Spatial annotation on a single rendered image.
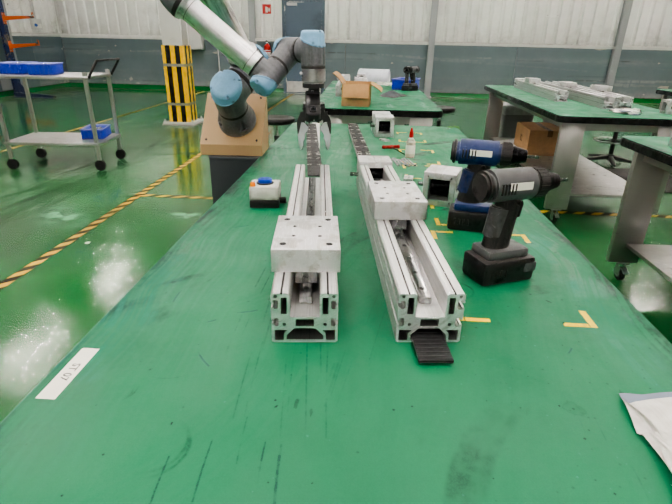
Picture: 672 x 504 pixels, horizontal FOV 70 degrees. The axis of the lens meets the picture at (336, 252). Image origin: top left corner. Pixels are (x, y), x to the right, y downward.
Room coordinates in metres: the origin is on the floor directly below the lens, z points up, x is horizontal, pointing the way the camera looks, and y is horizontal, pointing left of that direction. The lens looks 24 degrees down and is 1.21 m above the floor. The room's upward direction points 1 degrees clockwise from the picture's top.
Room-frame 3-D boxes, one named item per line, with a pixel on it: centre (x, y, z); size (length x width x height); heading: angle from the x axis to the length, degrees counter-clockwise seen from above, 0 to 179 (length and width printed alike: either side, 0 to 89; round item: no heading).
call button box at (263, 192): (1.29, 0.19, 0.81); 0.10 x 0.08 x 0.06; 92
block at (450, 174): (1.36, -0.29, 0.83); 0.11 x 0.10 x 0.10; 68
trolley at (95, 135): (4.84, 2.69, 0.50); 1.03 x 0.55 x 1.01; 92
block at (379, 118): (2.41, -0.21, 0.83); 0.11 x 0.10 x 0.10; 89
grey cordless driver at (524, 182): (0.87, -0.35, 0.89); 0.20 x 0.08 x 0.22; 110
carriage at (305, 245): (0.77, 0.05, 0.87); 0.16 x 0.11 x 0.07; 2
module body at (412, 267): (1.03, -0.13, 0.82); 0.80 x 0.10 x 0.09; 2
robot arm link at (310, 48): (1.62, 0.09, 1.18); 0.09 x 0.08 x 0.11; 47
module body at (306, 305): (1.02, 0.06, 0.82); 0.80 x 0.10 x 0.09; 2
